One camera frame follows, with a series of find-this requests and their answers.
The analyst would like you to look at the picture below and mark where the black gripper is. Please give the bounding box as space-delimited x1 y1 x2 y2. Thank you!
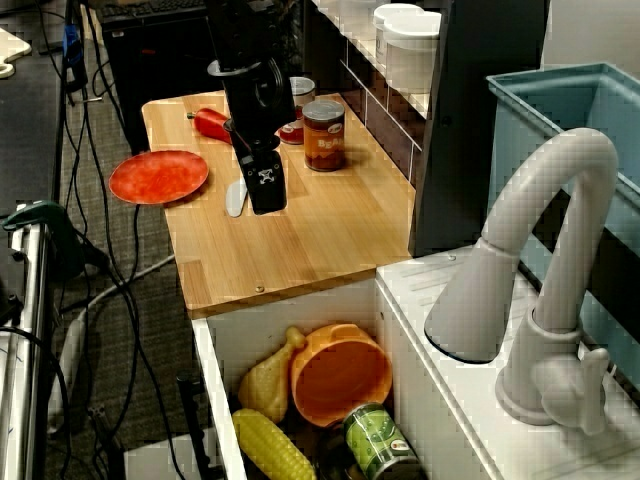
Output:
207 57 298 217

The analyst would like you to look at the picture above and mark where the toy knife blue handle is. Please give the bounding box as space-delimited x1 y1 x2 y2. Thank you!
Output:
224 179 249 219

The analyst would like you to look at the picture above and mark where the brown beans can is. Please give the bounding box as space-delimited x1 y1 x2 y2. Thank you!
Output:
301 98 348 173

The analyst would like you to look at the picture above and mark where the wooden countertop board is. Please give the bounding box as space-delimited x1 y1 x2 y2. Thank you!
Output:
140 89 417 321

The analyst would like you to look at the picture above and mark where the red toy pepper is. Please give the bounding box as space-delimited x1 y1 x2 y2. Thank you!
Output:
186 106 235 146

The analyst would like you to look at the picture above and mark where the small red can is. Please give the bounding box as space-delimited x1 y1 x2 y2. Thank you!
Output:
278 76 317 146

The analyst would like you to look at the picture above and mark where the red round plate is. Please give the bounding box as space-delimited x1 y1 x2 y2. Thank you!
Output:
108 149 211 206

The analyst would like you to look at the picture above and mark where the black computer case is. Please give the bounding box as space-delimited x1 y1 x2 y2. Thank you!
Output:
98 13 227 155

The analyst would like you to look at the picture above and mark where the white jar with print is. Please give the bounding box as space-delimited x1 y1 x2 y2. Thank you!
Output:
372 3 397 69

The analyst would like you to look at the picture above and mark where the plain white lidded jar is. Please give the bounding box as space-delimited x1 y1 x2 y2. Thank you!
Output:
382 4 445 98

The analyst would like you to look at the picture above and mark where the dark grey upright panel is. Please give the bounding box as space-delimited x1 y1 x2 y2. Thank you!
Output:
408 0 552 259

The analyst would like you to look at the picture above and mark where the yellow toy chicken drumstick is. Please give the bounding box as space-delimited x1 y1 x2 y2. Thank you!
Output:
237 325 308 424

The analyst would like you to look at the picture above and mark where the black keyboard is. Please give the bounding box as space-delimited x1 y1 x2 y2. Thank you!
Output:
95 0 212 27

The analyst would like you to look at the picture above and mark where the orange toy pot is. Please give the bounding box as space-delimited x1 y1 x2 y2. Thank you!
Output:
289 322 394 428

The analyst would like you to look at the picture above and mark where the green clamp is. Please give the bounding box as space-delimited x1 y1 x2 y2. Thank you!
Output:
1 199 87 282

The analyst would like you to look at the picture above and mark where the blue plastic bin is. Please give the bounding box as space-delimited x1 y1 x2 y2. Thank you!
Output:
485 61 640 362

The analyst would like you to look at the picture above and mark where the yellow toy corn cob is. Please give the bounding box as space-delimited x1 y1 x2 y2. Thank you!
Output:
230 407 318 480

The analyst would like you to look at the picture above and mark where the white cutting board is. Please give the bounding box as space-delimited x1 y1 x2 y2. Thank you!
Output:
0 26 33 82

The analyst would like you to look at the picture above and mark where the white toy kitchen unit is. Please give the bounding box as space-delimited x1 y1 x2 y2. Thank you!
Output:
190 251 640 480

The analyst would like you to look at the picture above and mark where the green labelled can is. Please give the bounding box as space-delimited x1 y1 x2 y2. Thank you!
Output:
341 401 427 480

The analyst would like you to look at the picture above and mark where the grey toy faucet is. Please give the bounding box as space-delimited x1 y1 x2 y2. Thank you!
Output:
423 126 622 437

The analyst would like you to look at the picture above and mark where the black cable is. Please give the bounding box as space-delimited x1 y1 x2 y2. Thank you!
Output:
130 202 182 480

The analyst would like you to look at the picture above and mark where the white wall shelf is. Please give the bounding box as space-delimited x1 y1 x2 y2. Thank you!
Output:
308 0 437 122

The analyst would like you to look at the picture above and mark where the aluminium frame rail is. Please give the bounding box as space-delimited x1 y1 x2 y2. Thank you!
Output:
0 218 52 480

